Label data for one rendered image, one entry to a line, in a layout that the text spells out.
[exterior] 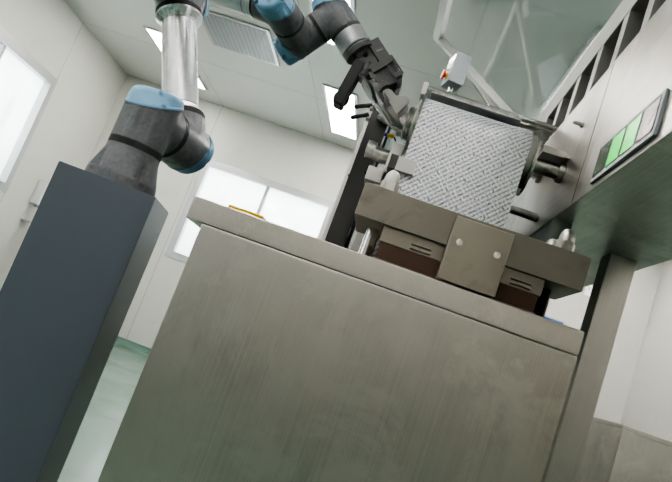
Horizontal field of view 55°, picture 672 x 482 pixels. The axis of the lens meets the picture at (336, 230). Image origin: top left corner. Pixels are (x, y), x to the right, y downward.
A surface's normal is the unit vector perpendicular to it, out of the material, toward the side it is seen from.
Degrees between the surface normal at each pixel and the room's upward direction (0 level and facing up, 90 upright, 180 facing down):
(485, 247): 90
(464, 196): 90
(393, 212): 90
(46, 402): 90
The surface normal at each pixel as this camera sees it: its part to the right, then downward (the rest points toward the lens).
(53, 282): 0.12, -0.13
